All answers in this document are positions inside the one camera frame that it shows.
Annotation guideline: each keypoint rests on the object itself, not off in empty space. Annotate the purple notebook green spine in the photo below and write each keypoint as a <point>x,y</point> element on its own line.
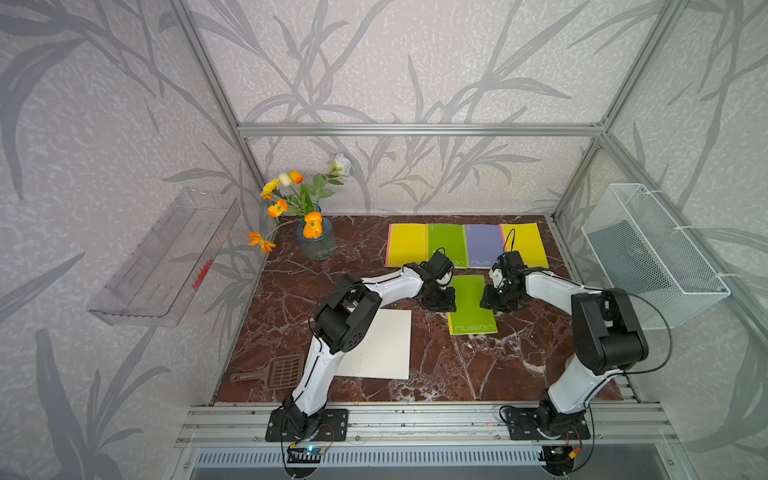
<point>484,244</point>

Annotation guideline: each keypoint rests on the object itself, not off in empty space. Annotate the glass vase with flowers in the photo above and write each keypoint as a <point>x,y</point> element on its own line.
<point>289,194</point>

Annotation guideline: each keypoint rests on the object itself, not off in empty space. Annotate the brown slotted spatula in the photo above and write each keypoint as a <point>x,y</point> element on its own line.
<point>280,373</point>

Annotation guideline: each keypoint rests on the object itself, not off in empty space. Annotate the clear plastic wall tray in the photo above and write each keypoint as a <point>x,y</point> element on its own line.
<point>160,278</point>

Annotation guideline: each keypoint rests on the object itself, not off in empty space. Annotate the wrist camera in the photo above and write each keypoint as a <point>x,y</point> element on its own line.
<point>509,271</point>
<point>439,268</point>

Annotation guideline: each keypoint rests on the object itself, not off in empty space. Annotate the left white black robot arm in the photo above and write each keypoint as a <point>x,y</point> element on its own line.
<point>343,318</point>

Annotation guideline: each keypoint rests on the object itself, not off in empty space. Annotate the yellow notebook pink spine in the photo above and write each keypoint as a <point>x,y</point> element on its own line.
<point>526,240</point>

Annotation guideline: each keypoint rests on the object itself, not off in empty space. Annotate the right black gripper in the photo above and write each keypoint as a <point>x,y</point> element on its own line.
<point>487,301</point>

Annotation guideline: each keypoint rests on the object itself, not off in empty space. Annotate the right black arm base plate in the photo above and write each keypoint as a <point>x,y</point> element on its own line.
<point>536,424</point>

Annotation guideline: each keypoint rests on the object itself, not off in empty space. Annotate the white wire mesh basket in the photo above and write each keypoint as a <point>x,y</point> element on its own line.
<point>644,251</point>

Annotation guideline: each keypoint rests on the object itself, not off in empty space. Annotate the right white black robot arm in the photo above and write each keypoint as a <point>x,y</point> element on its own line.
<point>607,335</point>

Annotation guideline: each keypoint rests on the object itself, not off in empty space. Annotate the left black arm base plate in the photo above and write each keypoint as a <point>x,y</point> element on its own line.
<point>328,425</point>

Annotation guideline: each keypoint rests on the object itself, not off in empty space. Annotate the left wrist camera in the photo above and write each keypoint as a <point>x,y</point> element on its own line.
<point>439,268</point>

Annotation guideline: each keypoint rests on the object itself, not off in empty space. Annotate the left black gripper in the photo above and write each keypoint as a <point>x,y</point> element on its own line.
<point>448,306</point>

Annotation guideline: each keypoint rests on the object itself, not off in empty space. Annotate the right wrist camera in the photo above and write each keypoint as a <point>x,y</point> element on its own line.
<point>509,271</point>

